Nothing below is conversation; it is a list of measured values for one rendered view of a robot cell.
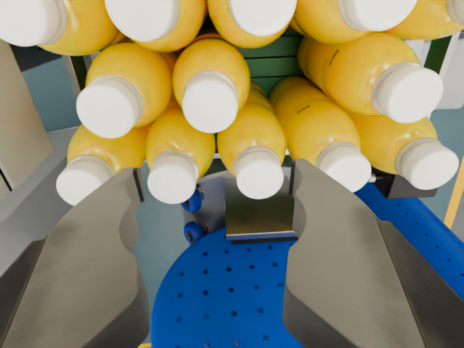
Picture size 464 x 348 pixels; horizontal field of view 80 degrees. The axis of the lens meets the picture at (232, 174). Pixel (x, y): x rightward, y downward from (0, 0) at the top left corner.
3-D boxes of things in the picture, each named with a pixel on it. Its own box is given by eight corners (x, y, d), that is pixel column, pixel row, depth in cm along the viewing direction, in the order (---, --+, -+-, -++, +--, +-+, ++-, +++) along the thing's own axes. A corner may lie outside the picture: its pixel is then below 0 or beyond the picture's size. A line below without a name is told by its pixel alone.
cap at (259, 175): (226, 168, 24) (226, 180, 23) (259, 139, 23) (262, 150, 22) (255, 194, 26) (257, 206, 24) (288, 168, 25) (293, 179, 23)
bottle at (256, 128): (206, 103, 40) (200, 170, 24) (242, 66, 38) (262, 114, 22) (240, 135, 43) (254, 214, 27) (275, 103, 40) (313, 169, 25)
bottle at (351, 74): (360, 37, 36) (471, 65, 20) (329, 88, 40) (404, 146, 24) (314, 12, 35) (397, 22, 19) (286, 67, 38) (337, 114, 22)
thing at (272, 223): (224, 190, 45) (226, 249, 34) (223, 178, 44) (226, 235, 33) (286, 187, 45) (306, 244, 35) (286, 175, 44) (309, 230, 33)
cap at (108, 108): (144, 127, 22) (139, 137, 21) (94, 129, 22) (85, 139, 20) (134, 76, 20) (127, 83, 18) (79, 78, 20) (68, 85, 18)
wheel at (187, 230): (198, 256, 44) (208, 249, 45) (195, 235, 42) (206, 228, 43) (183, 240, 47) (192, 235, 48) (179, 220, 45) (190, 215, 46)
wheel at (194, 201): (193, 219, 40) (204, 213, 41) (189, 195, 38) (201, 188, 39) (177, 206, 43) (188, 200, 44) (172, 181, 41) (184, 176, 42)
